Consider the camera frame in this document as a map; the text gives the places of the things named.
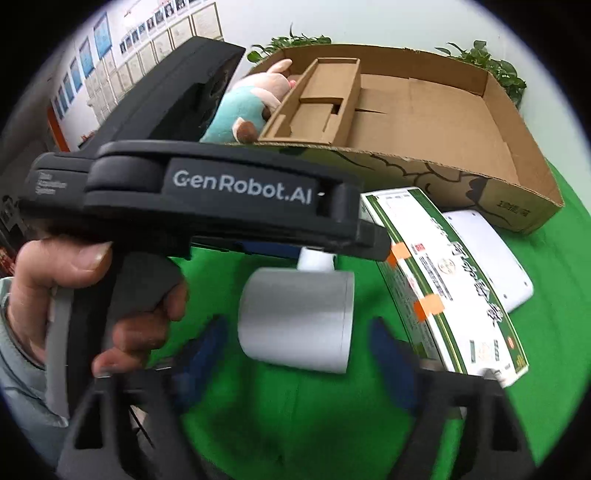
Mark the left potted green plant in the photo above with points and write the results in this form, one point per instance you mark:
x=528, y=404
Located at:
x=259, y=52

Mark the pink pig plush toy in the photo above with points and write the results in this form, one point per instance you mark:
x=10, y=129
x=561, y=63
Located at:
x=246, y=107

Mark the long narrow cardboard box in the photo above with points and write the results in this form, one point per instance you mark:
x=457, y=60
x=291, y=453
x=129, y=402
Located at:
x=320, y=107

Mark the green white medicine box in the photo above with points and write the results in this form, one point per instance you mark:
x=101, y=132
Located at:
x=449, y=308

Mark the portrait photo row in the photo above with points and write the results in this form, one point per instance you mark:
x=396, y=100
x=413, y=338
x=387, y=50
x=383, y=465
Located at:
x=141, y=21

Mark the green tablecloth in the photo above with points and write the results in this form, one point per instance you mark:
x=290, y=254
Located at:
x=259, y=421

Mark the white handheld hair dryer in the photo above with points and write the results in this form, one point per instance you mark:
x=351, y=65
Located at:
x=299, y=317

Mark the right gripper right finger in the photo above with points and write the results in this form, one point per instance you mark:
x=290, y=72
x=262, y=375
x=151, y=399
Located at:
x=493, y=444

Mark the potted green plant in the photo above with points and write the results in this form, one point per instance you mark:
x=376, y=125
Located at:
x=502, y=70
x=259, y=52

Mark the large shallow cardboard tray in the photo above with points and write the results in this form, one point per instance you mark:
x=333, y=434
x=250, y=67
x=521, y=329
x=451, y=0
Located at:
x=439, y=124

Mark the right potted green plant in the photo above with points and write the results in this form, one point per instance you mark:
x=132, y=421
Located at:
x=502, y=70

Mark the person's left hand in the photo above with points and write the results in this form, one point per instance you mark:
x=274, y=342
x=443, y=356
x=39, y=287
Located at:
x=61, y=261

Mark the white plastic device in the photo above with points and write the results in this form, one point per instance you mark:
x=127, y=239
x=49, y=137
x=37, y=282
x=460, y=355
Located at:
x=505, y=273

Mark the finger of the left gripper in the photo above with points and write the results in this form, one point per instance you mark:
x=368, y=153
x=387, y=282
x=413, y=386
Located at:
x=250, y=248

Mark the framed certificates on wall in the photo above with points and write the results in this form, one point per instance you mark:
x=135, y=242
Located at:
x=94, y=75

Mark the grey jacket sleeve forearm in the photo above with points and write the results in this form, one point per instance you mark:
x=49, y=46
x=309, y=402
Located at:
x=23, y=386

